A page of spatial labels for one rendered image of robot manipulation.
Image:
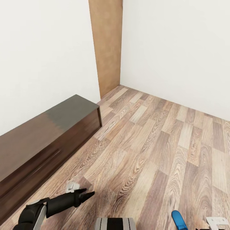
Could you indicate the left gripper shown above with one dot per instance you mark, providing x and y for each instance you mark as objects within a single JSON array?
[{"x": 67, "y": 200}]

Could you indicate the sliding door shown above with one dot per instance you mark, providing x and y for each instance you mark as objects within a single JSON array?
[{"x": 106, "y": 23}]

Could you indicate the sandal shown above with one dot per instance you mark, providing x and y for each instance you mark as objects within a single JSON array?
[{"x": 180, "y": 224}]

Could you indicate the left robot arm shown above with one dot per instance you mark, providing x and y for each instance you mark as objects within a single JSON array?
[{"x": 31, "y": 218}]

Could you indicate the bench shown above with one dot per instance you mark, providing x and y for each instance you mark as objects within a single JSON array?
[{"x": 33, "y": 151}]

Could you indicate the robot trunk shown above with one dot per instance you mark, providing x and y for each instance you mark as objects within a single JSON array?
[{"x": 114, "y": 224}]

